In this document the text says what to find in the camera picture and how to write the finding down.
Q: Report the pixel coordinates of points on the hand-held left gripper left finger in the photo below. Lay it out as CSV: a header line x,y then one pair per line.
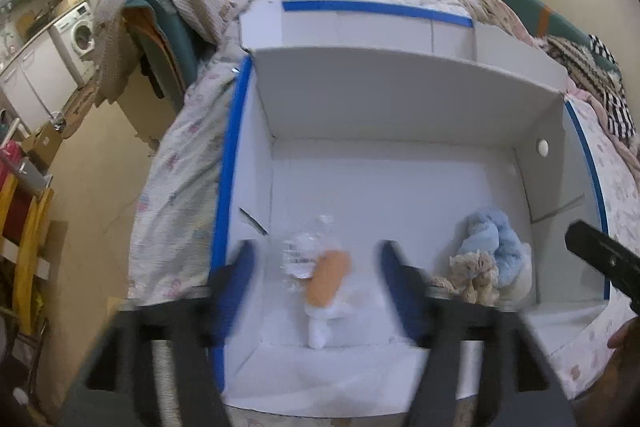
x,y
235,287

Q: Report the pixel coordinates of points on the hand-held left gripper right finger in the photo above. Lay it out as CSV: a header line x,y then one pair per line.
x,y
400,292

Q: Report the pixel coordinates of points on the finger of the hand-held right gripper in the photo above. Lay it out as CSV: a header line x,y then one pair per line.
x,y
605,257

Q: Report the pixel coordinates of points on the orange plush toy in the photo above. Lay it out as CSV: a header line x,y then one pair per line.
x,y
330,277

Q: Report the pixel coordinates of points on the beige plush toy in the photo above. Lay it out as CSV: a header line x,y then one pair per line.
x,y
472,274

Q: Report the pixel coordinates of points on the clear plastic bag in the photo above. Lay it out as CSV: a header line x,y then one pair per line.
x,y
302,252

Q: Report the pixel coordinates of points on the blue cardboard box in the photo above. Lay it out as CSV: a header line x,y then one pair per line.
x,y
400,187

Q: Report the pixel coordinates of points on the light blue plush toy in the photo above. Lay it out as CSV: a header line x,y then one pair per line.
x,y
492,242

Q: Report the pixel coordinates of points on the person's right hand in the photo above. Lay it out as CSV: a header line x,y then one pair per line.
x,y
625,338

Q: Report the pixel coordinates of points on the yellow wooden rack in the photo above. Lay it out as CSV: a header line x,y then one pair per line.
x,y
30,252

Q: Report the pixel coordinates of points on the brown door mat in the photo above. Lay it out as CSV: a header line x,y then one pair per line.
x,y
80,109

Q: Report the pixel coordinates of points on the brown cardboard box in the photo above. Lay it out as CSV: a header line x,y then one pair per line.
x,y
42,144

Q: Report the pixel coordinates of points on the teal orange draped cloth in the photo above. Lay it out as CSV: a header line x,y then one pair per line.
x,y
165,42

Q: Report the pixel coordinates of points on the red bag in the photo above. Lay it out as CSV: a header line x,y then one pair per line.
x,y
11,159

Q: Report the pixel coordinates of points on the teal headboard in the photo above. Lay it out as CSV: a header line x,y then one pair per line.
x,y
530,7

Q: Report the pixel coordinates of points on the pink blanket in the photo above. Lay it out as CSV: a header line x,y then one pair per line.
x,y
505,14

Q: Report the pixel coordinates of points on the white kitchen cabinet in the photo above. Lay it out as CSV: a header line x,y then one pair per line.
x,y
35,77

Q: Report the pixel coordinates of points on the white washing machine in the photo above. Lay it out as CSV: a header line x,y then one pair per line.
x,y
77,37

